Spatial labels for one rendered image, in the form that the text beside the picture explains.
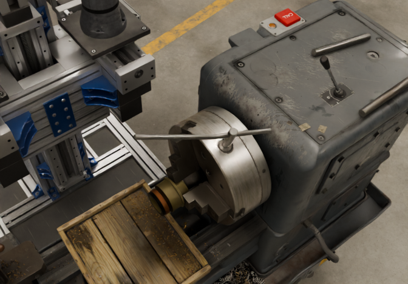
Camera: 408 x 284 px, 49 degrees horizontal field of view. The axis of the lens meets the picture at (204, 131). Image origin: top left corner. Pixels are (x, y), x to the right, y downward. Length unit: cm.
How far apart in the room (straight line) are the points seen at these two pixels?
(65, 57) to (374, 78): 98
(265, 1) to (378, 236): 202
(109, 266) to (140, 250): 10
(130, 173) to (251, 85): 119
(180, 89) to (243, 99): 173
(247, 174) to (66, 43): 83
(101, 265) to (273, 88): 69
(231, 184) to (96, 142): 141
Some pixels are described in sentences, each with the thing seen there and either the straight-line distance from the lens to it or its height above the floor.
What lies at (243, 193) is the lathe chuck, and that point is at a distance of 114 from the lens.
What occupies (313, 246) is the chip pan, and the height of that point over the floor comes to 54.
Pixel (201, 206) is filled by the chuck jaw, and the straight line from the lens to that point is 118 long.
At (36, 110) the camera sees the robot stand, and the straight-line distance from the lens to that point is 156.
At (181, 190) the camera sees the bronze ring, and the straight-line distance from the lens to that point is 119.
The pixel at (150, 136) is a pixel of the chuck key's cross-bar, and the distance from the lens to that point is 98.
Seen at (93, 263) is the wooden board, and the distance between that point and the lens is 136.
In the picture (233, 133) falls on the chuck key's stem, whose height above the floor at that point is 131.
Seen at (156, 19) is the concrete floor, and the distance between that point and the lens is 345.
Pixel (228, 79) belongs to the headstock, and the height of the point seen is 125.
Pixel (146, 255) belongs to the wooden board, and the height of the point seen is 89.
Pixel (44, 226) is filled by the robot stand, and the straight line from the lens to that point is 222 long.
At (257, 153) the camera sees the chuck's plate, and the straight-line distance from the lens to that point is 115.
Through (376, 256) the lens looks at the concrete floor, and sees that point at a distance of 252.
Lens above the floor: 213
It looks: 52 degrees down
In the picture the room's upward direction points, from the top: 5 degrees clockwise
